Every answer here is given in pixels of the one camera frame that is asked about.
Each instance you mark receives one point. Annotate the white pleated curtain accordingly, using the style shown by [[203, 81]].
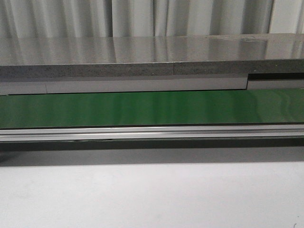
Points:
[[148, 18]]

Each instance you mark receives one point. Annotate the aluminium front conveyor rail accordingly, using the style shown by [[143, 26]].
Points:
[[151, 132]]

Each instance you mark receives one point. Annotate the grey rear conveyor rail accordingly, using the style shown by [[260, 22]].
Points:
[[151, 83]]

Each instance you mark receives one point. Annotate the green conveyor belt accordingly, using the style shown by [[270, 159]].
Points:
[[152, 108]]

